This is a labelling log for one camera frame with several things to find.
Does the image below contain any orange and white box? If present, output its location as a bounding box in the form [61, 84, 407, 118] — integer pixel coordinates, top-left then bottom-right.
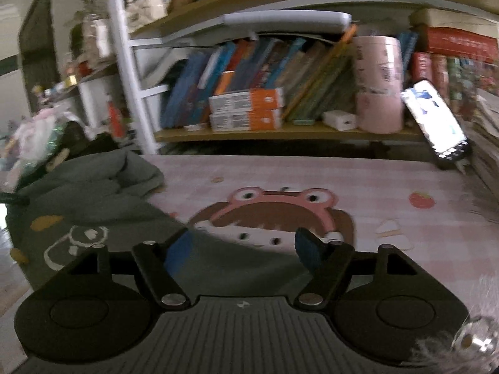
[208, 88, 284, 114]
[209, 109, 283, 132]

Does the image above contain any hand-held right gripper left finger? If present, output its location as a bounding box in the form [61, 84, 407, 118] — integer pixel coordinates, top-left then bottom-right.
[55, 229, 193, 311]

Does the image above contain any white shelf post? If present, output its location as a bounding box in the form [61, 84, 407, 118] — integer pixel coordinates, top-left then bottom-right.
[104, 0, 160, 156]

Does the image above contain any smartphone with lit screen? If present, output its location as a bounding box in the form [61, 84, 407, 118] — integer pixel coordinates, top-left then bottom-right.
[401, 80, 472, 163]

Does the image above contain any pink cylindrical container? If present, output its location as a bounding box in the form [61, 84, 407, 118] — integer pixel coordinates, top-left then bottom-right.
[353, 35, 405, 133]

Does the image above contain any pile of plush toys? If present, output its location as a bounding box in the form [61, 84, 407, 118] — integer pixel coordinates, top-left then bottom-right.
[0, 107, 84, 188]

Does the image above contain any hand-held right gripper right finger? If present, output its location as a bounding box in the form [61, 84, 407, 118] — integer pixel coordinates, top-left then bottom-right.
[293, 228, 428, 310]

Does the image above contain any wooden bookshelf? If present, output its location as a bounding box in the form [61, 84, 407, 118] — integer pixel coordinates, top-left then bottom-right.
[128, 0, 499, 145]

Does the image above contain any white pearl handbag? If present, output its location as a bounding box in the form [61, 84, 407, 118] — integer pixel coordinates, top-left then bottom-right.
[124, 0, 169, 24]

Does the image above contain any grey fluffy cloth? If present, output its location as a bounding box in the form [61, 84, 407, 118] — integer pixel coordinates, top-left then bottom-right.
[409, 273, 499, 371]

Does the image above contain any stack of paper books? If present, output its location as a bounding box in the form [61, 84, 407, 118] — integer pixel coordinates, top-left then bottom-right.
[466, 86, 499, 203]

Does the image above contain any row of colourful books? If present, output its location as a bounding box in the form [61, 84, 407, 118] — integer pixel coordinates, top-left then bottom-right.
[160, 27, 361, 129]

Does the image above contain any red flat box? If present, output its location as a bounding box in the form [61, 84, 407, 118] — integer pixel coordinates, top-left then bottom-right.
[425, 26, 499, 63]

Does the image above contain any dark grey towel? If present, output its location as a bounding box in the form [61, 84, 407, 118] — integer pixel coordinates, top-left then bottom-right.
[7, 151, 312, 297]

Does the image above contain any row of red spine books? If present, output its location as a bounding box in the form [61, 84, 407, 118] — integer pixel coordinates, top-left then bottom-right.
[409, 51, 499, 100]

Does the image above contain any clear shiny ball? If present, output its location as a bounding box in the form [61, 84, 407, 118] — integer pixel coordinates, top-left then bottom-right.
[453, 315, 497, 360]

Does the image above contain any small white charger box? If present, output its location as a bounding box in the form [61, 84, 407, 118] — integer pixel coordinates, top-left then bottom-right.
[323, 110, 358, 130]

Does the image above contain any long white flat box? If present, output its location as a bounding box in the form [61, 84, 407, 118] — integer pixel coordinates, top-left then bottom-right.
[221, 11, 352, 35]

